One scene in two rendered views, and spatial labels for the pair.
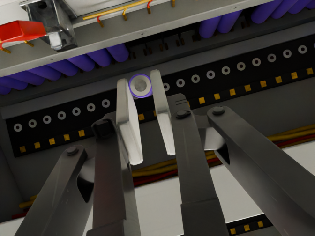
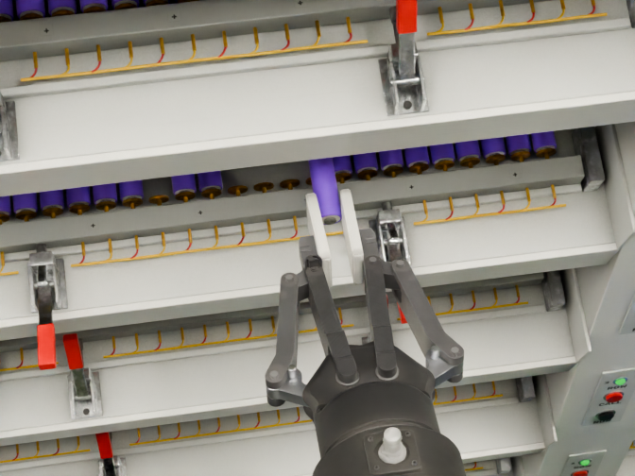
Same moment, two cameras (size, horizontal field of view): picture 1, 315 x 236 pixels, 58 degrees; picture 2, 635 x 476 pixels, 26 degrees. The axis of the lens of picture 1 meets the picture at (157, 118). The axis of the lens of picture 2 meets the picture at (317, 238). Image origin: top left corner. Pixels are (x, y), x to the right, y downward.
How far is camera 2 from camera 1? 93 cm
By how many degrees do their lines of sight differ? 72
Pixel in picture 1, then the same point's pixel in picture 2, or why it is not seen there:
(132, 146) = (357, 268)
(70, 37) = (381, 232)
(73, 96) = not seen: hidden behind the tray
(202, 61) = not seen: hidden behind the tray
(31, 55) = (429, 196)
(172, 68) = not seen: hidden behind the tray
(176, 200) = (328, 149)
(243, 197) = (250, 153)
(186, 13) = (256, 217)
